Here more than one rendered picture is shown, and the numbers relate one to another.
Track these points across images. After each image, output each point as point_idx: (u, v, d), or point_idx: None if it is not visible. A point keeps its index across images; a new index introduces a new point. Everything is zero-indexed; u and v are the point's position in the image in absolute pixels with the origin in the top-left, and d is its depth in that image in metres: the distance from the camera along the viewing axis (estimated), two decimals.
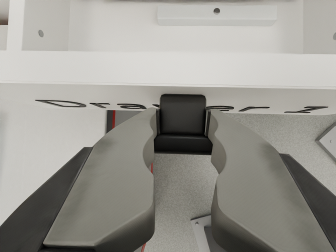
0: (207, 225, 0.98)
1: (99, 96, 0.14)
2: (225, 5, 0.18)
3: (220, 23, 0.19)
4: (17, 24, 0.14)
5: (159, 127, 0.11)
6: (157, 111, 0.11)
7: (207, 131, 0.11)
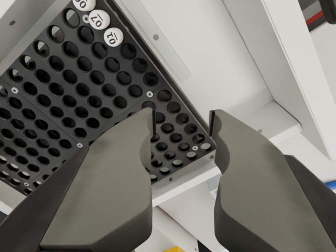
0: None
1: None
2: (145, 34, 0.20)
3: (158, 27, 0.20)
4: (271, 141, 0.21)
5: (155, 127, 0.11)
6: (153, 111, 0.11)
7: (211, 131, 0.11)
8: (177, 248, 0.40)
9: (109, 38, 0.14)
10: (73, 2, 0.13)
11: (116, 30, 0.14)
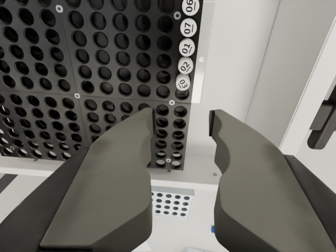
0: None
1: None
2: None
3: (207, 53, 0.22)
4: (218, 187, 0.26)
5: (155, 127, 0.11)
6: (153, 111, 0.11)
7: (211, 131, 0.11)
8: None
9: (184, 46, 0.16)
10: (183, 1, 0.14)
11: (194, 46, 0.16)
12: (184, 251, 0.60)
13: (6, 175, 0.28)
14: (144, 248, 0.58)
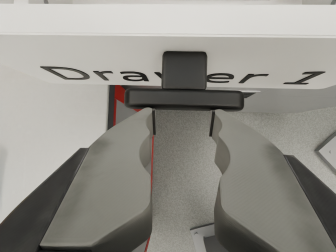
0: (207, 235, 0.99)
1: (103, 57, 0.14)
2: None
3: None
4: None
5: (155, 127, 0.11)
6: (153, 111, 0.11)
7: (211, 131, 0.11)
8: None
9: None
10: None
11: None
12: None
13: None
14: None
